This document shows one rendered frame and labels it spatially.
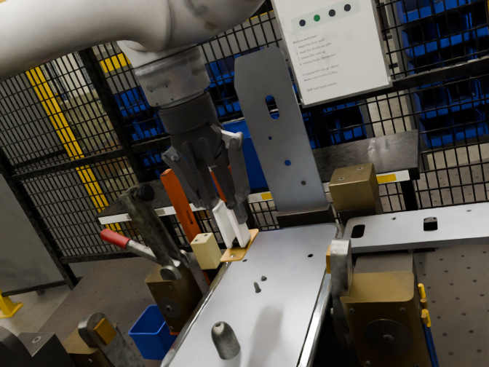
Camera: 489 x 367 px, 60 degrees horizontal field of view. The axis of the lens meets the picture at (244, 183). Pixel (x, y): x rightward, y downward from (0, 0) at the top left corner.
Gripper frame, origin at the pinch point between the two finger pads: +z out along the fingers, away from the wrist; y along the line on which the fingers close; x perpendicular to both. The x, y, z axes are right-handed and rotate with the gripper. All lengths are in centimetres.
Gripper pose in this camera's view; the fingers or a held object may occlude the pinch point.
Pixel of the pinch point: (231, 223)
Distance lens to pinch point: 65.1
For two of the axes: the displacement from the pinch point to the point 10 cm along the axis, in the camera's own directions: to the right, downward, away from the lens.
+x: 3.5, -4.5, 8.2
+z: 3.3, 8.8, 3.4
